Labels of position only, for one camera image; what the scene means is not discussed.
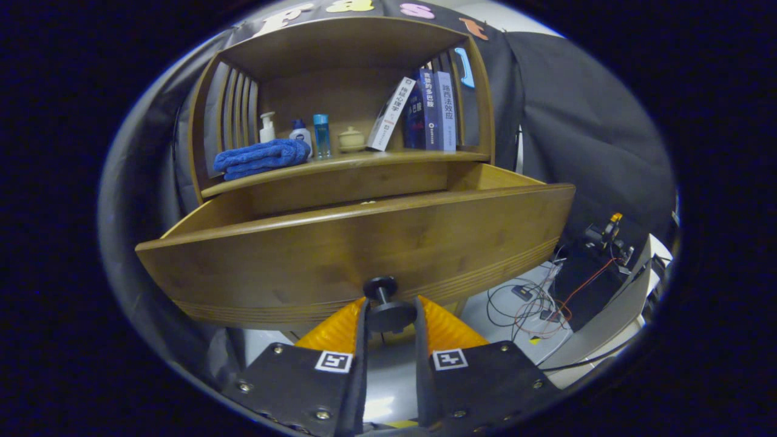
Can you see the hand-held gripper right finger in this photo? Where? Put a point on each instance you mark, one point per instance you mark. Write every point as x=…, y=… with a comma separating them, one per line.
x=423, y=388

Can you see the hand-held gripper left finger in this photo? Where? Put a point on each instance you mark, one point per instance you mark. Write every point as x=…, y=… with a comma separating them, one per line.
x=360, y=382

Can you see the black round drawer knob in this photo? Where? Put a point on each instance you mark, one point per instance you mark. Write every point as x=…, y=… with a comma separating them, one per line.
x=391, y=315

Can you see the wooden drawer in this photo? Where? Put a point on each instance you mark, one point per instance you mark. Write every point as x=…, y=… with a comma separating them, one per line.
x=364, y=249

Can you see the wooden countertop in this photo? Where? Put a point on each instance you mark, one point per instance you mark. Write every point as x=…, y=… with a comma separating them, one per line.
x=340, y=161

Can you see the wooden cabinet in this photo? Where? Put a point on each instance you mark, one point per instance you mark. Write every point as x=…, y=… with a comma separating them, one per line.
x=340, y=48

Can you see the black equipment box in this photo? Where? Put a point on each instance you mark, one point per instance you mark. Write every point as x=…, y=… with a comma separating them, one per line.
x=583, y=285

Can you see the grey flat panel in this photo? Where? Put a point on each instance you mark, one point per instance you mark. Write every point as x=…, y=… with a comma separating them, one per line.
x=607, y=328

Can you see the black device with orange tip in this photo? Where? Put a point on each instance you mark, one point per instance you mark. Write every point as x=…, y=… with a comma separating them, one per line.
x=607, y=233

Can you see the cream lidded teacup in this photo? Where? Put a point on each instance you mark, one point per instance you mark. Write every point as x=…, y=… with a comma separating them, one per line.
x=352, y=141

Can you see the blue folded towel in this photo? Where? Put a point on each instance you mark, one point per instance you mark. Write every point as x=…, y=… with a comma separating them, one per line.
x=261, y=156

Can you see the clear blue bottle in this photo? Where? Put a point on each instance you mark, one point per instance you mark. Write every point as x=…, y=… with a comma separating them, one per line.
x=322, y=136

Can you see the white bottle with blue cap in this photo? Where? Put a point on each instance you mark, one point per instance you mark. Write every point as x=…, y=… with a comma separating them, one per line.
x=300, y=135

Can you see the white pump bottle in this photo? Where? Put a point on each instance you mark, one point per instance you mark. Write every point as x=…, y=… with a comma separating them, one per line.
x=267, y=130

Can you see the white book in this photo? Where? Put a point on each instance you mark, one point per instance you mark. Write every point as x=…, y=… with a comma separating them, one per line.
x=391, y=115

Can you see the pale blue book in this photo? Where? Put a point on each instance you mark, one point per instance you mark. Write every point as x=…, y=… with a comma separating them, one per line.
x=447, y=112

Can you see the dark blue book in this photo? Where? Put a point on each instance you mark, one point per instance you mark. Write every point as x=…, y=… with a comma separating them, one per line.
x=428, y=109

